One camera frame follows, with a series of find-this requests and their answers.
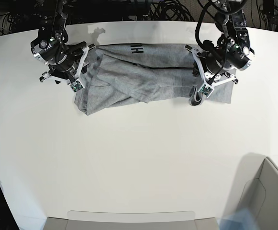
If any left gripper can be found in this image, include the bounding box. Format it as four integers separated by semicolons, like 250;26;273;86
185;45;238;96

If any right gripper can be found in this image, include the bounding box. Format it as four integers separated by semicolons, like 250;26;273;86
39;42;96;87

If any grey T-shirt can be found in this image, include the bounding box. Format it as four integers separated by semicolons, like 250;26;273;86
74;43;236;117

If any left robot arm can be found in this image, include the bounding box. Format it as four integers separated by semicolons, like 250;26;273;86
185;0;254;104

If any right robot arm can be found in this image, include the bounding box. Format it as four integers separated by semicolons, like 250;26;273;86
31;0;96;92

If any white box at right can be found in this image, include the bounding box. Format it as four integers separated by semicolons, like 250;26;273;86
237;158;278;230

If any grey chair at bottom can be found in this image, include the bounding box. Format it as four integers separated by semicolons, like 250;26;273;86
44;210;220;230

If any blue blurred object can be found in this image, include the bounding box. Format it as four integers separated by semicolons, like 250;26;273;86
218;208;257;230

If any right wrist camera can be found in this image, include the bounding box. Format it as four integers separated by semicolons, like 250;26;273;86
69;80;84;92

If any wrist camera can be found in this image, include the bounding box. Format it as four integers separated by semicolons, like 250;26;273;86
199;83;214;98
69;80;84;92

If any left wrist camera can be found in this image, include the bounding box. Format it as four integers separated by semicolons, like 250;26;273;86
199;83;214;98

